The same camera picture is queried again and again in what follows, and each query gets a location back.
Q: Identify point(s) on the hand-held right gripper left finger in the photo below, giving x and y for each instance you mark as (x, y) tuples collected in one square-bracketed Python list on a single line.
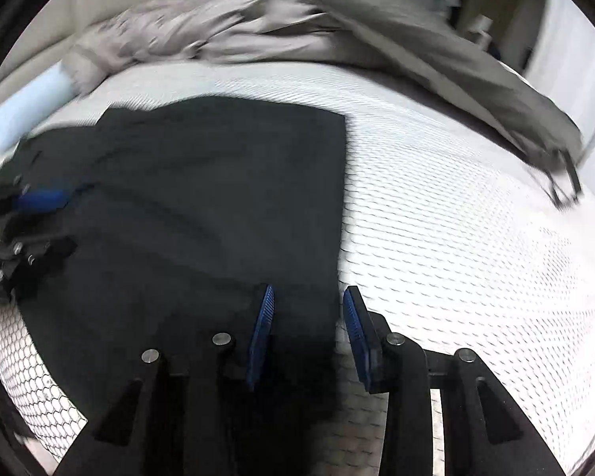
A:
[(261, 332)]

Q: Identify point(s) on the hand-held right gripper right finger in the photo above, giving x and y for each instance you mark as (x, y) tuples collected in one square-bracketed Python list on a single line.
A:
[(359, 337)]

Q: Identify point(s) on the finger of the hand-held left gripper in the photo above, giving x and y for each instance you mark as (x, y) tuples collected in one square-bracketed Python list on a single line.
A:
[(42, 258), (42, 199)]

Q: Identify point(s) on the black pants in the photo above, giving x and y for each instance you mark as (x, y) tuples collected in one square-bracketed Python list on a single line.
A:
[(203, 198)]

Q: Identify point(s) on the light blue pillow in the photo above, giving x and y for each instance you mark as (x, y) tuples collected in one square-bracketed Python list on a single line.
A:
[(29, 104)]

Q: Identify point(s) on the white mesh mattress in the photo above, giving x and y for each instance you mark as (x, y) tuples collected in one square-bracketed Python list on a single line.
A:
[(451, 218)]

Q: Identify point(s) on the beige headboard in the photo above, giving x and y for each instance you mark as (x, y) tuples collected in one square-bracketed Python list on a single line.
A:
[(104, 0)]

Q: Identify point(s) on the grey blanket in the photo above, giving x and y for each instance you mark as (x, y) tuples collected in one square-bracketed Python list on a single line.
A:
[(426, 59)]

